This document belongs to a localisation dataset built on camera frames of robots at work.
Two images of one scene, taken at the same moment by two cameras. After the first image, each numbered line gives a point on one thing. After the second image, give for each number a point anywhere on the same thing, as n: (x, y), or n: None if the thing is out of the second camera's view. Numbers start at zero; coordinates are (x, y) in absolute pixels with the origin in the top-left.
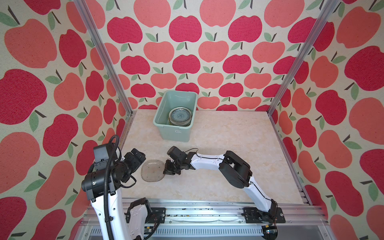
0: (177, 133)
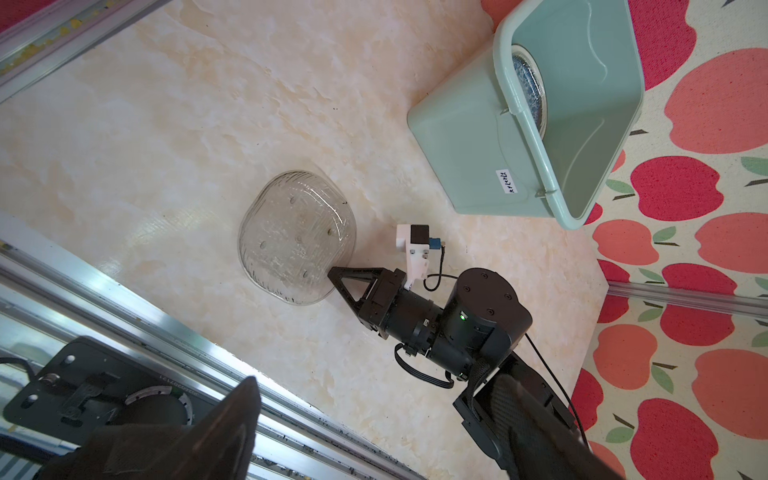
0: (534, 125)
